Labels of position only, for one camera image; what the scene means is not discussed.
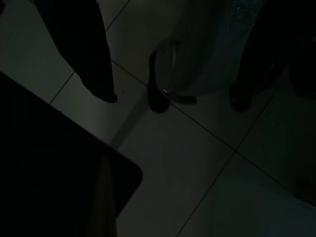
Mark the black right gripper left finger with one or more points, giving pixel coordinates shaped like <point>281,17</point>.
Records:
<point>81,49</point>

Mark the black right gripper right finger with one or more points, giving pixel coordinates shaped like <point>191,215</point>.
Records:
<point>266,44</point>

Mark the black robot foot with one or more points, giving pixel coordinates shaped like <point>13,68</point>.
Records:
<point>158,98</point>
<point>243,105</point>

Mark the black table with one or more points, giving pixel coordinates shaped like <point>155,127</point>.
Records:
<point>49,160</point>

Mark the wooden table leg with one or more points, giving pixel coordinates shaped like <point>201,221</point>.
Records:
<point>105,197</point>

